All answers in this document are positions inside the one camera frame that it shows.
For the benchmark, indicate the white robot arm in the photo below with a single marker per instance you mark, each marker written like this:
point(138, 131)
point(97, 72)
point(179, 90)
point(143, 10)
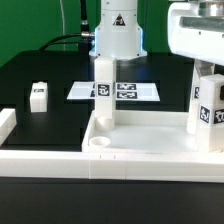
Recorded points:
point(118, 34)

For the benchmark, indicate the white left fence block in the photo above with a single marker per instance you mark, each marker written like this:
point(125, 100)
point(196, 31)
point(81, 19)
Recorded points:
point(7, 123)

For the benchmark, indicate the printed marker sheet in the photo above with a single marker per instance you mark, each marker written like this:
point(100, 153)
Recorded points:
point(124, 91)

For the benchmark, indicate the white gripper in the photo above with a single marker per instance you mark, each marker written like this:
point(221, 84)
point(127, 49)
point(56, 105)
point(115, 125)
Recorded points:
point(196, 30)

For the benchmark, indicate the white desk top tray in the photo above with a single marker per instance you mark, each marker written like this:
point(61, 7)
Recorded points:
point(153, 132)

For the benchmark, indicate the white front fence bar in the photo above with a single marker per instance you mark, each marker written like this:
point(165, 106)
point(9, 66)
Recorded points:
point(193, 167)

